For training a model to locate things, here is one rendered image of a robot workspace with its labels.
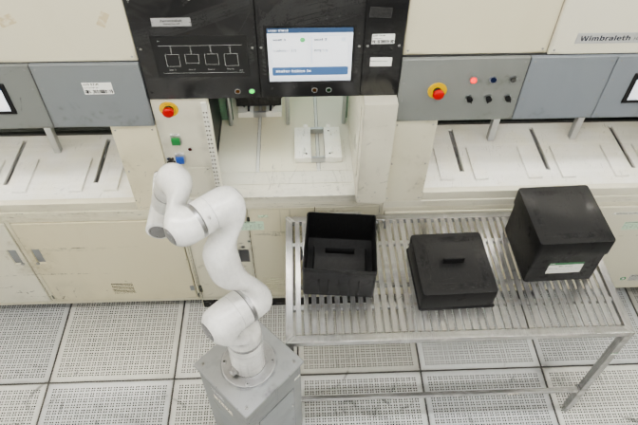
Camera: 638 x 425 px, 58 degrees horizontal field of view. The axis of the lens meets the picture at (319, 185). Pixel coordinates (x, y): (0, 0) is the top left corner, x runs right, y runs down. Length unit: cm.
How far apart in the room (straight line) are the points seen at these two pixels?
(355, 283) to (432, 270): 30
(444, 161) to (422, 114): 51
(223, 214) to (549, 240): 125
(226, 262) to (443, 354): 169
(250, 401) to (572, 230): 132
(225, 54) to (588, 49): 122
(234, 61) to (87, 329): 180
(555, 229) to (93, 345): 225
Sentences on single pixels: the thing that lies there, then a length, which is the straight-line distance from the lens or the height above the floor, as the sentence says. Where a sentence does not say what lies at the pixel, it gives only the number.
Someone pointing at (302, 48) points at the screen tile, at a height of 160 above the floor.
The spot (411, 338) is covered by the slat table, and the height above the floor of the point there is 76.
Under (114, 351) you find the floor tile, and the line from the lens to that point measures 318.
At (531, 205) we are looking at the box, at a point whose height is 101.
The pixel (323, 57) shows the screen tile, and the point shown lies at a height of 157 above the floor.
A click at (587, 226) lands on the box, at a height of 101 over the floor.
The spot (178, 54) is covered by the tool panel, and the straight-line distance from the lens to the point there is 201.
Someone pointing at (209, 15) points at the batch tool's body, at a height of 173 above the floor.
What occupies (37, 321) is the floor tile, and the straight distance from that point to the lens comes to 341.
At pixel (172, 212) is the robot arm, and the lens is 153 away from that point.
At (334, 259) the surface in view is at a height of 77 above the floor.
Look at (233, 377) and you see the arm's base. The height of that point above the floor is 77.
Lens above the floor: 270
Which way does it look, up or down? 47 degrees down
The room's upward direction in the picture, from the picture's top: 1 degrees clockwise
